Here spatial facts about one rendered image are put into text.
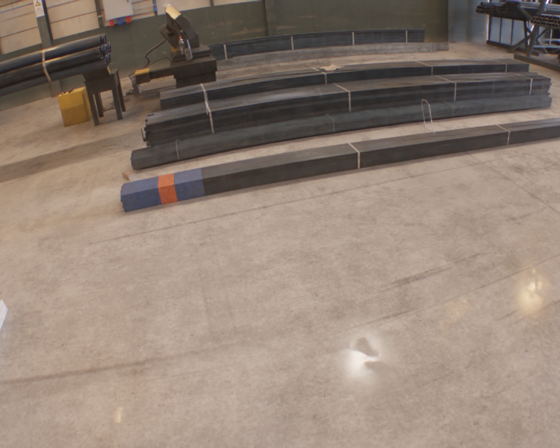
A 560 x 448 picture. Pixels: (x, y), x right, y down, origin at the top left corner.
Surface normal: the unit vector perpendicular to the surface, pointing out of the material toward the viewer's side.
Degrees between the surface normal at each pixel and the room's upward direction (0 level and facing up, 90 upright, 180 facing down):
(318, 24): 90
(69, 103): 90
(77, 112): 90
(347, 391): 0
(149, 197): 90
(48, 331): 0
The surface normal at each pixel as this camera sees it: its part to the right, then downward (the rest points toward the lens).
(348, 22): 0.24, 0.48
